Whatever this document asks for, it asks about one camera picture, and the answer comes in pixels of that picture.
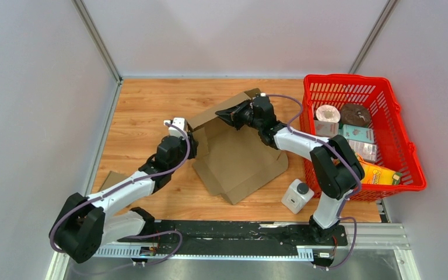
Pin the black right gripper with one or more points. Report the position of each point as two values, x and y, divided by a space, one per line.
232 115

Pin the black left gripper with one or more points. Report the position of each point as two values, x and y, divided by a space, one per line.
193 146

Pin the large cardboard sheet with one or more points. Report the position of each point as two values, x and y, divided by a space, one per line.
233 163

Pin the small brown cardboard box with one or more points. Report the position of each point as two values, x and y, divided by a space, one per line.
112 179

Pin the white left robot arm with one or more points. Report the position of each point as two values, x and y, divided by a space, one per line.
85 223

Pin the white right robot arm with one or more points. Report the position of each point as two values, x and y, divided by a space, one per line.
337 169

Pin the pink grey snack box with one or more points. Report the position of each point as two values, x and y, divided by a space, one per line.
326 129

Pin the teal snack box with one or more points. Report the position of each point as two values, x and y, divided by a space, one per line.
355 133

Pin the white printed snack box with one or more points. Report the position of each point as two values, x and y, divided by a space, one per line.
367 151

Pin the yellow orange snack box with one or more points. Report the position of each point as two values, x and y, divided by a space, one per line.
379 175

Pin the white tissue roll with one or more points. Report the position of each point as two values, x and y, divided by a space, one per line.
327 113

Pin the white bottle black cap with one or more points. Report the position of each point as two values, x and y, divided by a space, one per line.
297 195

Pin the brown round chocolate pastry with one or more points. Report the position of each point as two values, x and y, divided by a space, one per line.
355 114

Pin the red plastic basket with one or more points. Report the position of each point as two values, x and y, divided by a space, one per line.
395 151

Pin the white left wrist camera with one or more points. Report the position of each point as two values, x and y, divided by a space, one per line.
177 127

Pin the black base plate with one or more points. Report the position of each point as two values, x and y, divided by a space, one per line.
237 238

